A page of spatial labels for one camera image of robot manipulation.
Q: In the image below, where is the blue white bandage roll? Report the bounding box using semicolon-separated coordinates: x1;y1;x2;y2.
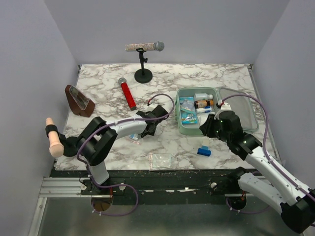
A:
195;106;212;114

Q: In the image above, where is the clear gauze pouch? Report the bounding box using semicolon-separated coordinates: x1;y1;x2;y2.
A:
197;113;209;126

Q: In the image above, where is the green medicine kit case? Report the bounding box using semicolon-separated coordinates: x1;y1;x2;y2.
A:
174;87;259;136

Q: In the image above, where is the cotton swab packet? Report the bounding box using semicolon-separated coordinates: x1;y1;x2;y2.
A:
179;97;197;125

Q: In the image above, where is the alcohol wipes bag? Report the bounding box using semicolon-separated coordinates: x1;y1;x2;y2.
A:
127;134;141;145

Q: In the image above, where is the brown medicine bottle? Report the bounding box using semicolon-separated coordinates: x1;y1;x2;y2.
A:
194;100;213;109

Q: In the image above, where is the white plastic bottle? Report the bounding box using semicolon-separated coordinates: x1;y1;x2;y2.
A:
194;93;213;101

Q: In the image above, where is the small teal zip bag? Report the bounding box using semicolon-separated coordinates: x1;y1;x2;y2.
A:
180;99;194;113

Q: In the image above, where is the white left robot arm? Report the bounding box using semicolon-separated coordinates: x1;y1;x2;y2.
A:
74;105;168;194

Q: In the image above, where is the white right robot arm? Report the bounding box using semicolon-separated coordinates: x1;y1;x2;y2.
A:
200;101;315;234

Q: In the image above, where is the blue white toy brick stack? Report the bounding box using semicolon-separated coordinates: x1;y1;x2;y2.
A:
197;138;211;157

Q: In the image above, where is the black microphone stand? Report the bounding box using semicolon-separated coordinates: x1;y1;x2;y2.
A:
134;48;153;84

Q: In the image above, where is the red microphone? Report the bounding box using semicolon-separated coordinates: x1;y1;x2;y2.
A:
118;77;137;111

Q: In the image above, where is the clear bag of masks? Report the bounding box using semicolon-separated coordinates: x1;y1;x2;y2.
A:
149;153;172;171

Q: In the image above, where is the glitter microphone on stand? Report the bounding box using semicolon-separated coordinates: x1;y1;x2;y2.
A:
125;41;165;52

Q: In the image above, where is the brown metronome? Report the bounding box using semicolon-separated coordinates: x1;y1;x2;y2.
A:
64;85;95;118

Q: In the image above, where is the black round stand base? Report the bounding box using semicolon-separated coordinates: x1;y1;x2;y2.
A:
61;136;78;157

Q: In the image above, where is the beige microphone on stand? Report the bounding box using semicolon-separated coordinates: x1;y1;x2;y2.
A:
46;118;64;158

